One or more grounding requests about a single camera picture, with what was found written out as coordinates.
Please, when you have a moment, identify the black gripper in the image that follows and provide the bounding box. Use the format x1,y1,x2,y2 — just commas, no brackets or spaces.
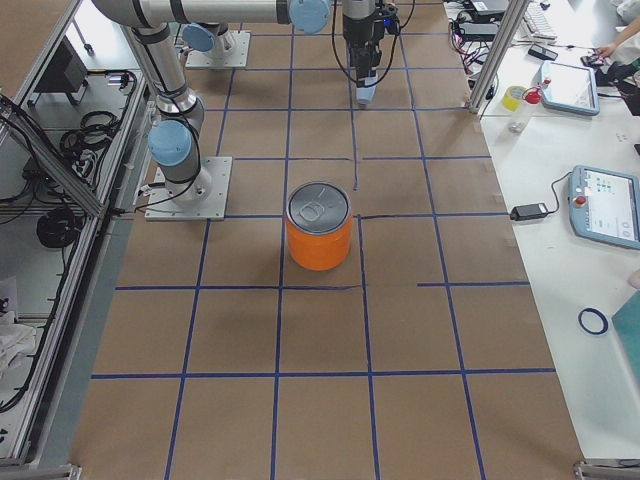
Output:
342,0,400,86

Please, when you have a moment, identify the light blue plastic cup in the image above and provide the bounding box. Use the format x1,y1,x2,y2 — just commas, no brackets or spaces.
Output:
356,76,378,106

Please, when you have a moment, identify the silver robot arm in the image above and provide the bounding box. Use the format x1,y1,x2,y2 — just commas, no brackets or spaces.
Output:
94,0,404,221

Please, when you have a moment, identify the yellow tape roll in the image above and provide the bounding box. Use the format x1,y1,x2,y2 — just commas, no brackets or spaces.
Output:
501,85,527,112

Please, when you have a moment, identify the black smartphone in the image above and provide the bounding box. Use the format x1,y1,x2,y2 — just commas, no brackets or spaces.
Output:
527,44,558,61

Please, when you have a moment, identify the red capped squeeze bottle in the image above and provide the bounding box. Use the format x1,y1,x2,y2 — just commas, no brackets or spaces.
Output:
508,78,551,134

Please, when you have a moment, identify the orange can with grey lid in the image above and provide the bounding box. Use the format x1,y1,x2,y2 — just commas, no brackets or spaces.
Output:
286,181,353,271

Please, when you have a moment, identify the far blue teach pendant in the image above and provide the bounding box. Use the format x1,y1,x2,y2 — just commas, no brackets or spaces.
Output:
536,60,600,116

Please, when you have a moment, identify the blue teach pendant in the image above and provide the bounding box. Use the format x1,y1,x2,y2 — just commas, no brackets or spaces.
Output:
536,60,600,116
568,165,639,250

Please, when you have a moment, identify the small black power adapter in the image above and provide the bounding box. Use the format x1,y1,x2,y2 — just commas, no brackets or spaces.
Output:
509,203,549,221

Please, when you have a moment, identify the near blue teach pendant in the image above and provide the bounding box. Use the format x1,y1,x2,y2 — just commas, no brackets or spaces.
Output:
568,165,639,250

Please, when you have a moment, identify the white crumpled cloth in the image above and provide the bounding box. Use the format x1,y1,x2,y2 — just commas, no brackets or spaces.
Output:
0,277,37,381

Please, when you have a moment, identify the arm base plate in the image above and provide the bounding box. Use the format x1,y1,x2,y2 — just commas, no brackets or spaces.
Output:
182,25,251,70
144,157,232,221

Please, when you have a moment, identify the aluminium frame post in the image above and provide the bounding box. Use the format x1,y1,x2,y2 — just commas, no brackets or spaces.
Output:
467,0,529,114

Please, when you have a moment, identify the blue tape ring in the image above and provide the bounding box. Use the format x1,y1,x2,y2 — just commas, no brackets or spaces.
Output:
578,308,609,336

